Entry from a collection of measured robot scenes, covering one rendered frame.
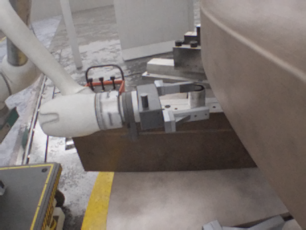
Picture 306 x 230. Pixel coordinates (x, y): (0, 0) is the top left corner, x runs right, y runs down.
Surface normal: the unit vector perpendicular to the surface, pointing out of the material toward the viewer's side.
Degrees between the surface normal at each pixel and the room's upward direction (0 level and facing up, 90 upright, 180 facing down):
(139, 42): 90
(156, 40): 90
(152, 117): 90
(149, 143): 90
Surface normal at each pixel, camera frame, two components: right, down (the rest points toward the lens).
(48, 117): -0.16, 0.00
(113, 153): -0.07, 0.55
